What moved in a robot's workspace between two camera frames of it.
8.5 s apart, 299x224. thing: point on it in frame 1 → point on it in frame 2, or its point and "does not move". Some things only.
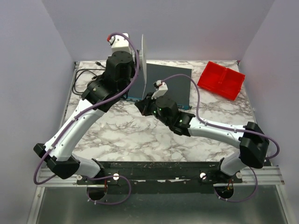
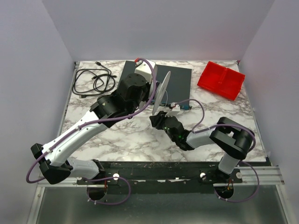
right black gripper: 147,104 → 161,120
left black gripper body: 135,64 → 147,92
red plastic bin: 222,80 does not move
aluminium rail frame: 260,199 does not move
